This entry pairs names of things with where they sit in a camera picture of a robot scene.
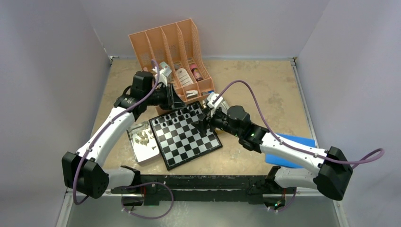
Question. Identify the white stapler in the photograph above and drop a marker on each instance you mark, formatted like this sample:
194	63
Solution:
190	94

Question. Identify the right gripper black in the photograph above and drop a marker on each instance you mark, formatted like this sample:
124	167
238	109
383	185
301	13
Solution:
202	125

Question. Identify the black metal base rail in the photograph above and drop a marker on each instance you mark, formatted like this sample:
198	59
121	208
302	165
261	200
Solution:
243	188

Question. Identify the black white chess board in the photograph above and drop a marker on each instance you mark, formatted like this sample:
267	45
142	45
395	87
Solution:
180	142

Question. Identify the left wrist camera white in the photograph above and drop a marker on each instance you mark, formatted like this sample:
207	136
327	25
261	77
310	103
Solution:
166	74

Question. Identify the blue foam pad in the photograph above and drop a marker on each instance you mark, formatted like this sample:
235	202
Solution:
279	154

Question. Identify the silver metal tin tray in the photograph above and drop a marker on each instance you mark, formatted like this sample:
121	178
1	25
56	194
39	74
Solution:
142	154

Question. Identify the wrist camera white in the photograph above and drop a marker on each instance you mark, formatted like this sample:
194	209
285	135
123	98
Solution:
166	74
214	102

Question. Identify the pink bottle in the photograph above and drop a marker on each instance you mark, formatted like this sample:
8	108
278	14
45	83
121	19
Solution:
196	73

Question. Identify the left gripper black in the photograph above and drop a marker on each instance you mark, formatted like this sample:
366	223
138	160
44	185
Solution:
172	100

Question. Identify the white paper pack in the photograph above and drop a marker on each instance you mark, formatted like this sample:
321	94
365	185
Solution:
183	77

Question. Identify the peach plastic desk organizer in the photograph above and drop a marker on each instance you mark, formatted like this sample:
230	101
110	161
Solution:
178	45

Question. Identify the pile of white chess pieces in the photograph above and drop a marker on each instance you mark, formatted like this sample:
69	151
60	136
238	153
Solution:
142	134

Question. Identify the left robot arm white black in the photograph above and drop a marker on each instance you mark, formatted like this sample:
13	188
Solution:
83	170

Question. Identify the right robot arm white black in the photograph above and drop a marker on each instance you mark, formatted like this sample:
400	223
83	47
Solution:
327	171

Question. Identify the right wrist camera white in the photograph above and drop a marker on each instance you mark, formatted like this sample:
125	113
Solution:
214	102

